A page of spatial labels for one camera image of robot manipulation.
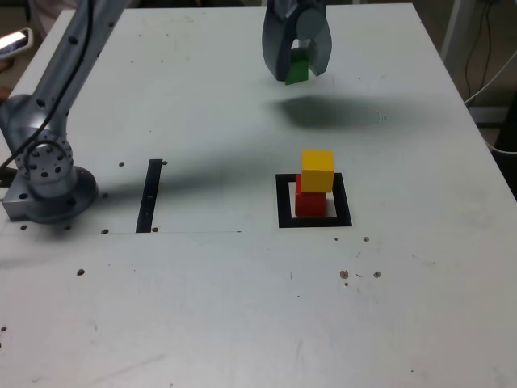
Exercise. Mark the white frame post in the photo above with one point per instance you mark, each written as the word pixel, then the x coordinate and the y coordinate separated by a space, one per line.
pixel 450 36

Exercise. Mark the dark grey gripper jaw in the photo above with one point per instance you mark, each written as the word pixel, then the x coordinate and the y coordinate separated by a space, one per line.
pixel 274 40

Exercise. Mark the green cube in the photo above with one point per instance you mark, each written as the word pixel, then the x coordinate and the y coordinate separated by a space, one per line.
pixel 298 70

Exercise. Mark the black tape strip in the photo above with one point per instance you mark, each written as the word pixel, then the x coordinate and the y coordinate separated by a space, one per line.
pixel 147 202

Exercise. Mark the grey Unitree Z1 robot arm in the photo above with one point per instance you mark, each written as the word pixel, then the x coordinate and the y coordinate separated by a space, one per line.
pixel 44 89

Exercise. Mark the grey gripper jaw with disc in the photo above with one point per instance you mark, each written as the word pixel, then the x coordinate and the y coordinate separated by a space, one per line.
pixel 319 28

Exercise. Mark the glossy smartphone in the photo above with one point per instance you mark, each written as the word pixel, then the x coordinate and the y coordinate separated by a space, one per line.
pixel 14 42

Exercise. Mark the yellow cube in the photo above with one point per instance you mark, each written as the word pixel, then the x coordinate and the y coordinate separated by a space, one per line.
pixel 318 171

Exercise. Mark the red cube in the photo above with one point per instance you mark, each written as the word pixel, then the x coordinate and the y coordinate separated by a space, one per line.
pixel 311 204

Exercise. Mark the black tape square outline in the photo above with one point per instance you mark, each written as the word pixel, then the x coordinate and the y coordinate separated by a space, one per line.
pixel 347 202

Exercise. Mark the grey horizontal bar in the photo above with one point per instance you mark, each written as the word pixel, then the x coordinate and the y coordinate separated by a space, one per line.
pixel 493 115

